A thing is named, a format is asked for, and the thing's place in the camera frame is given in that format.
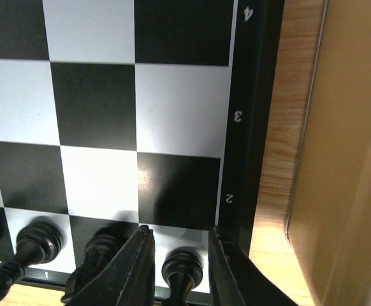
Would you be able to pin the gold metal tin with pieces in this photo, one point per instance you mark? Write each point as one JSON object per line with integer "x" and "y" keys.
{"x": 329, "y": 222}

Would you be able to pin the black pawn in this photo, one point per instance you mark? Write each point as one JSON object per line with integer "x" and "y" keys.
{"x": 98, "y": 252}

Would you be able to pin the black and grey chessboard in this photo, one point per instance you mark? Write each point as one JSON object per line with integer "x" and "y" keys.
{"x": 123, "y": 113}

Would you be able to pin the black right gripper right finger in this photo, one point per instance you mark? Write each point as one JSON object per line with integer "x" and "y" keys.
{"x": 234, "y": 279}

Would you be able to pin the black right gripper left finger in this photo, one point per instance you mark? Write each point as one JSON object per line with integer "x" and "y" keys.
{"x": 128, "y": 279}

